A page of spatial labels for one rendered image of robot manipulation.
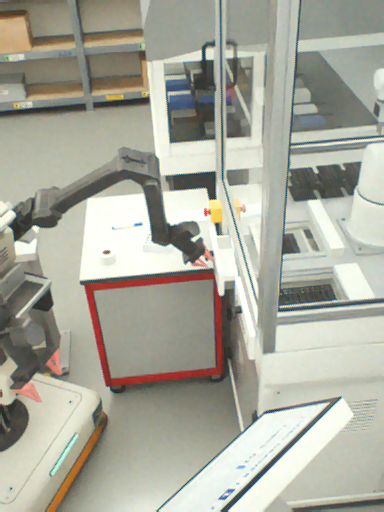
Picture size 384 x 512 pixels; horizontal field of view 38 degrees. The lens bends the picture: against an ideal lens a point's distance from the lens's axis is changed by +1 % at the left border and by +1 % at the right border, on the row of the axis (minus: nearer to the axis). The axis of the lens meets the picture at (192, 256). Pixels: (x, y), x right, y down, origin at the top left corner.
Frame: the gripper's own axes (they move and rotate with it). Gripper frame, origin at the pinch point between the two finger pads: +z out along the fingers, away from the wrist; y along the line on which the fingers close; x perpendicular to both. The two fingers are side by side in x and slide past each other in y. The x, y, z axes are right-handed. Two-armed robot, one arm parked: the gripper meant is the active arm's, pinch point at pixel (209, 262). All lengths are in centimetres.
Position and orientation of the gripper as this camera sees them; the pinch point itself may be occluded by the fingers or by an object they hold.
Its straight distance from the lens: 206.0
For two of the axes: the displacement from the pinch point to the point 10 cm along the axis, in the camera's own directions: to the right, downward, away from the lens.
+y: 6.9, -6.2, -3.8
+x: -1.1, -6.0, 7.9
